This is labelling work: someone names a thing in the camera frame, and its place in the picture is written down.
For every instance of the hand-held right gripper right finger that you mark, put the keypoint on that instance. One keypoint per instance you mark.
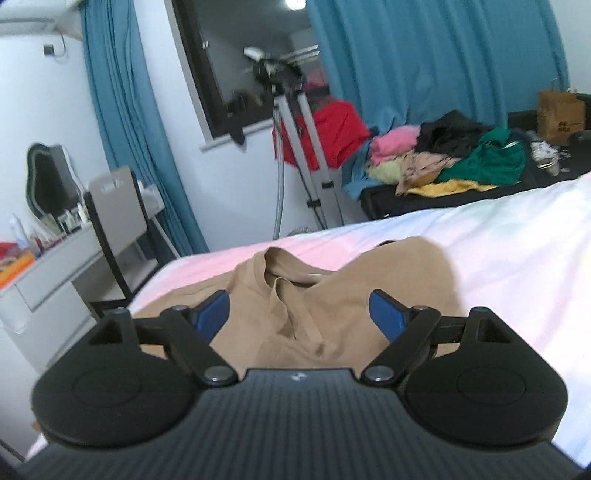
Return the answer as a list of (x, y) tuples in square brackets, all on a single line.
[(385, 314)]

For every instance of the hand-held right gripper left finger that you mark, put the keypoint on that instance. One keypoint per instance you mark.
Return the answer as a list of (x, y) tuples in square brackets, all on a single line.
[(214, 314)]

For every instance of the tan printed shirt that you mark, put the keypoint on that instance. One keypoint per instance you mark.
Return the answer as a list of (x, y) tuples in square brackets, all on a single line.
[(300, 300)]

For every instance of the pile of colourful clothes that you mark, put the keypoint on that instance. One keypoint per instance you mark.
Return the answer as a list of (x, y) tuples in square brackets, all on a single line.
[(383, 203)]

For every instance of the pastel tie-dye bed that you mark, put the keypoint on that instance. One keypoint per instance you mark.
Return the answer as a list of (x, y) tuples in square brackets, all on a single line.
[(508, 254)]

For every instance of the beige and black chair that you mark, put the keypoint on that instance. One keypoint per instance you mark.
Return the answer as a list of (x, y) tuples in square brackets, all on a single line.
[(117, 217)]

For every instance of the yellow garment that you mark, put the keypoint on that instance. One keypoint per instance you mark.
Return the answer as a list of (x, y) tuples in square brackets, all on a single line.
[(443, 187)]

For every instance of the blue garment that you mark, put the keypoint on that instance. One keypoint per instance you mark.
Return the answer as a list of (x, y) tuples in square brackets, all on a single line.
[(358, 175)]

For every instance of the pale yellow-green garment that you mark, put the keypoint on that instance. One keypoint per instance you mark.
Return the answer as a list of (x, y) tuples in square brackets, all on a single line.
[(385, 170)]

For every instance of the beige garment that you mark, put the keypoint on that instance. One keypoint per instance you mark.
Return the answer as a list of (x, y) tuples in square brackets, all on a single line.
[(427, 168)]

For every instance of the white dressing table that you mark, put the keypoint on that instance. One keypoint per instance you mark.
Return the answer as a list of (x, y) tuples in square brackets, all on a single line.
[(51, 277)]

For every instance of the pink garment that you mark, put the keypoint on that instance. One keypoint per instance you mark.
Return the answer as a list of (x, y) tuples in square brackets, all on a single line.
[(395, 141)]

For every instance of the row of cosmetic bottles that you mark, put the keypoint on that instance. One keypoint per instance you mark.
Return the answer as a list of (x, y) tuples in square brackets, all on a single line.
[(69, 219)]

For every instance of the silver tripod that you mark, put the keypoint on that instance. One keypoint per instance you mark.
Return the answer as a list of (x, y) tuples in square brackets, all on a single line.
[(304, 147)]

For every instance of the red cloth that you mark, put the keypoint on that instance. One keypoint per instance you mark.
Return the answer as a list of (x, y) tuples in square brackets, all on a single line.
[(339, 129)]

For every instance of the black garment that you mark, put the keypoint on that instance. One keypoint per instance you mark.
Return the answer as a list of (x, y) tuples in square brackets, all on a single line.
[(455, 134)]

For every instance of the narrow blue curtain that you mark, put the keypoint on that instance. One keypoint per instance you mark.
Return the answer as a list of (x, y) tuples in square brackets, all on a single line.
[(134, 138)]

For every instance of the orange box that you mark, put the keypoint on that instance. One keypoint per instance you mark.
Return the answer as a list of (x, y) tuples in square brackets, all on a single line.
[(14, 270)]

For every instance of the wavy white-framed mirror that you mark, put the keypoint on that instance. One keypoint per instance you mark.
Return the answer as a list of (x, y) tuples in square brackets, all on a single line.
[(51, 182)]

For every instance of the white spray bottle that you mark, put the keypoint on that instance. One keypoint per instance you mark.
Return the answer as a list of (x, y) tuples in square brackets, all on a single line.
[(19, 235)]

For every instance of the white shoe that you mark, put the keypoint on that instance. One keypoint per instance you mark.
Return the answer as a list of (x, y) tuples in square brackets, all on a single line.
[(547, 157)]

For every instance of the dark framed window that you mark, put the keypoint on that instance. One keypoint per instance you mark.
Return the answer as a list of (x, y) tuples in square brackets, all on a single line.
[(221, 69)]

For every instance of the wide blue curtain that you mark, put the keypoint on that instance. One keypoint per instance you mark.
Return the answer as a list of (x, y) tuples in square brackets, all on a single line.
[(438, 60)]

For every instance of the brown paper bag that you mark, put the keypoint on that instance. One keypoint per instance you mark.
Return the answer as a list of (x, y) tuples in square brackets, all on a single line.
[(561, 115)]

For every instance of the white air conditioner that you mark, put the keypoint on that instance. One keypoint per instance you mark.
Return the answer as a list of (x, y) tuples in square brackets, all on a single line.
[(37, 14)]

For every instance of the camera on tripod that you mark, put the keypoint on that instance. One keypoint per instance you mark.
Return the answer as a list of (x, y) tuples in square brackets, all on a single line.
[(272, 67)]

